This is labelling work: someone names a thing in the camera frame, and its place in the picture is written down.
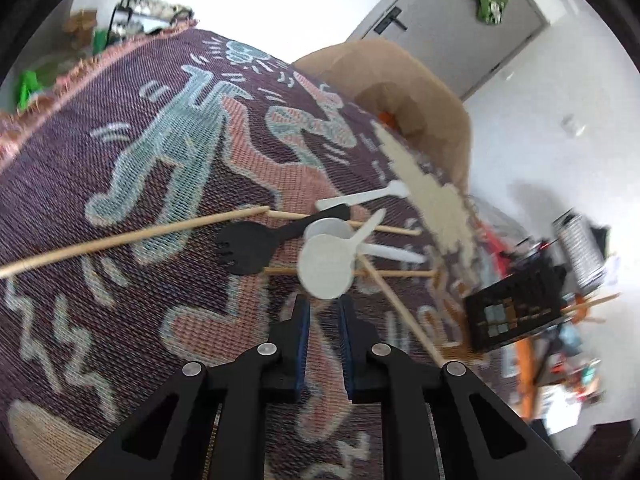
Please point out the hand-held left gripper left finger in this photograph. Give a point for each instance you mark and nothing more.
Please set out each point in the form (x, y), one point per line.
(301, 340)

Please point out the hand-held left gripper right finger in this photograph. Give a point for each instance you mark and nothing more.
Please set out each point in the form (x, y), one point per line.
(347, 345)

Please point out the white round plastic spoon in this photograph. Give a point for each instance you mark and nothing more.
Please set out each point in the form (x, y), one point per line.
(325, 270)

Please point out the wooden chopstick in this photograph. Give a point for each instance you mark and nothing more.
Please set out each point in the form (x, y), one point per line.
(150, 235)
(395, 229)
(600, 301)
(400, 309)
(400, 274)

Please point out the white slim plastic spoon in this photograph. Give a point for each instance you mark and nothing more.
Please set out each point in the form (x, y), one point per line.
(370, 195)

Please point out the black utensil organizer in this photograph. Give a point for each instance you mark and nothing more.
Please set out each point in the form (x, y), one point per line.
(515, 300)

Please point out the black plastic spork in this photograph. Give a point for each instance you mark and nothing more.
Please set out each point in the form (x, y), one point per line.
(245, 250)

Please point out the white deep plastic scoop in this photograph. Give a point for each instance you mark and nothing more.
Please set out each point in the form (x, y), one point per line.
(330, 230)

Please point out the orange chair leg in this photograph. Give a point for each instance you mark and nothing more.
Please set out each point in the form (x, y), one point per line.
(526, 375)

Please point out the printed woven blanket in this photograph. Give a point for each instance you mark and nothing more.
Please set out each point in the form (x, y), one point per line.
(150, 160)

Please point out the silver cylinder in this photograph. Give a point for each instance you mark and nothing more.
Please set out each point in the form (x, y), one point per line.
(580, 250)

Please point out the tan cushioned chair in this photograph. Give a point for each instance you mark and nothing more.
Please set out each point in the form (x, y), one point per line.
(400, 70)

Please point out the grey door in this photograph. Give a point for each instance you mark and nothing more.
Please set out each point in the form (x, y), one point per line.
(440, 35)

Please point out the black shoe rack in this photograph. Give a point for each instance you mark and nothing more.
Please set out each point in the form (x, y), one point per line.
(145, 15)

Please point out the green panda hat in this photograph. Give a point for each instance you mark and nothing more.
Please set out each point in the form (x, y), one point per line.
(490, 7)

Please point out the bright green toy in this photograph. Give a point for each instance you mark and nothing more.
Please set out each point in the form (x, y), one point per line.
(29, 87)

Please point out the cardboard box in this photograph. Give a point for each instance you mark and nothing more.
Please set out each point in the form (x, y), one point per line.
(80, 25)

